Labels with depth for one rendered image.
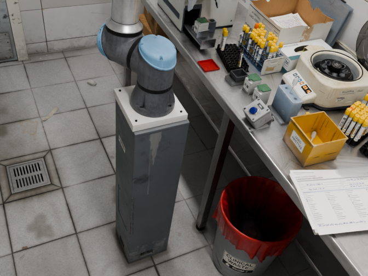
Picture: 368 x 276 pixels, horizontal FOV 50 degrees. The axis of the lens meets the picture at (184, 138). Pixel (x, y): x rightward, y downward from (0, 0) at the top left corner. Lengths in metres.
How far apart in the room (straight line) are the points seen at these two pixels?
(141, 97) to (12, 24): 1.86
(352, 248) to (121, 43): 0.89
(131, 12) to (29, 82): 1.81
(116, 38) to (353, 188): 0.85
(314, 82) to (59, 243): 1.38
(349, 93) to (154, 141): 0.73
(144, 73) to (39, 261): 1.14
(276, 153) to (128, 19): 0.63
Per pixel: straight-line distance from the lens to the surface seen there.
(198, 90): 2.48
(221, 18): 1.88
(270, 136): 1.37
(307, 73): 1.57
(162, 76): 1.22
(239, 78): 1.54
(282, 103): 1.43
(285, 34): 1.72
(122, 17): 1.24
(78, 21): 3.16
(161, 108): 1.29
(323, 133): 1.41
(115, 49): 1.27
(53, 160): 2.40
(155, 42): 1.23
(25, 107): 2.76
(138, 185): 1.49
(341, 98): 1.56
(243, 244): 1.67
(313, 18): 1.95
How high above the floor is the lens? 1.78
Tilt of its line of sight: 45 degrees down
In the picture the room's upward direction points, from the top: 10 degrees clockwise
